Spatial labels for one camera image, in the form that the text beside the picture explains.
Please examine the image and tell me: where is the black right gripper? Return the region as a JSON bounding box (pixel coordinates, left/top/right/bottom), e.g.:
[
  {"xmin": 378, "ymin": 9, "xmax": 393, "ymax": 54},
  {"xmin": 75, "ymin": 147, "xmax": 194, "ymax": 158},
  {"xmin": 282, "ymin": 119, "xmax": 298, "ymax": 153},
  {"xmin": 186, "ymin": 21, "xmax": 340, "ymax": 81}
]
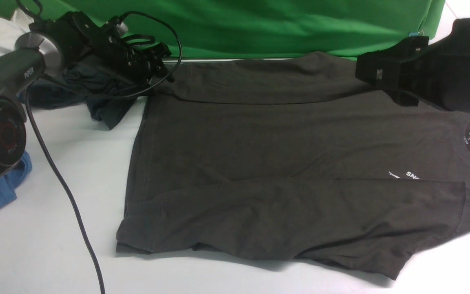
[{"xmin": 355, "ymin": 18, "xmax": 470, "ymax": 113}]

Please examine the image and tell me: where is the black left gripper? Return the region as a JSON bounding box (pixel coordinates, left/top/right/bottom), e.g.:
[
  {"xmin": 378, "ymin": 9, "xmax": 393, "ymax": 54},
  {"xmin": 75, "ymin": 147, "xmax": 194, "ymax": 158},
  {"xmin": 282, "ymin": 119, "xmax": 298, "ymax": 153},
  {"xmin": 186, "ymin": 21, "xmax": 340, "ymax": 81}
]
[{"xmin": 58, "ymin": 11, "xmax": 175, "ymax": 88}]

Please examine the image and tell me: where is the dark teal crumpled garment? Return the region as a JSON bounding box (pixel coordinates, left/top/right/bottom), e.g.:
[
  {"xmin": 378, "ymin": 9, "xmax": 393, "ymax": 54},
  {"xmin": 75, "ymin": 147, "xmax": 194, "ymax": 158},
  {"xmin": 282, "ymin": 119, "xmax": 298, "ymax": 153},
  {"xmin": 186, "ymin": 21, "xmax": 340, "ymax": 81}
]
[{"xmin": 18, "ymin": 64, "xmax": 148, "ymax": 130}]

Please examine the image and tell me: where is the teal binder clip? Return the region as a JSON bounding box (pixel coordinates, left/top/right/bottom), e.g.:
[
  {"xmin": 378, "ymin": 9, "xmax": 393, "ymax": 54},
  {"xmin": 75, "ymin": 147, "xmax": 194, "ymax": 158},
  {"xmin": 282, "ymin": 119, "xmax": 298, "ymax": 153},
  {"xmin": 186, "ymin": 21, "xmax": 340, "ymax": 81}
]
[{"xmin": 408, "ymin": 31, "xmax": 425, "ymax": 37}]

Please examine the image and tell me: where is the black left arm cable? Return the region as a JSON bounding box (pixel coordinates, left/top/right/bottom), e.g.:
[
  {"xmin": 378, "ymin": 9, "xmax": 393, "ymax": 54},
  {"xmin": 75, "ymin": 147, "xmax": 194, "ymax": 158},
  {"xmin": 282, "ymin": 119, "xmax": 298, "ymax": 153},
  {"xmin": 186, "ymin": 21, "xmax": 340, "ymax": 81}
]
[{"xmin": 15, "ymin": 0, "xmax": 183, "ymax": 294}]

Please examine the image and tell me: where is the gray left robot arm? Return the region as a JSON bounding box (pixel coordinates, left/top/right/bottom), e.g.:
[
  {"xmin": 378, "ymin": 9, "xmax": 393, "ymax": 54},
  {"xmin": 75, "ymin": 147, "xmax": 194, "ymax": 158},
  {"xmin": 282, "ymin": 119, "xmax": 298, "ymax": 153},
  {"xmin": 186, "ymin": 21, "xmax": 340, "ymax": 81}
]
[{"xmin": 0, "ymin": 11, "xmax": 175, "ymax": 178}]

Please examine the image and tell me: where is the green backdrop cloth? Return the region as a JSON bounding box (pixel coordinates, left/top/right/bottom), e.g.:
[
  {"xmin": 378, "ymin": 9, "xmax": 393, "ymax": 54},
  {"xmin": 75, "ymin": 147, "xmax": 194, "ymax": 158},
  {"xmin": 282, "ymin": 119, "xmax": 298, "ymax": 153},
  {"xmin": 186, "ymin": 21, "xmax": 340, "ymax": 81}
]
[{"xmin": 0, "ymin": 0, "xmax": 446, "ymax": 61}]

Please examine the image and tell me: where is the dark gray long-sleeve shirt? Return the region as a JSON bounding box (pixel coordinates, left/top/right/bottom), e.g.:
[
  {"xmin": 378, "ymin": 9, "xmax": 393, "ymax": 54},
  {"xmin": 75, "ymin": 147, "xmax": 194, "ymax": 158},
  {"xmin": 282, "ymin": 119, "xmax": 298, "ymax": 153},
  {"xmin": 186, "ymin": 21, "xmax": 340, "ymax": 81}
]
[{"xmin": 116, "ymin": 52, "xmax": 470, "ymax": 280}]

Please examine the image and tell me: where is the blue crumpled garment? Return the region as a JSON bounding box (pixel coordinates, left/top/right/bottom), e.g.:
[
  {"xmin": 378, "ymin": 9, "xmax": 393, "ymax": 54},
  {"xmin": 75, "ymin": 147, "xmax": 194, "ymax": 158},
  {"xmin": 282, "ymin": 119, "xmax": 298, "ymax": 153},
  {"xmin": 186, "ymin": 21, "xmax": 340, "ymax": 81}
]
[{"xmin": 0, "ymin": 152, "xmax": 32, "ymax": 209}]

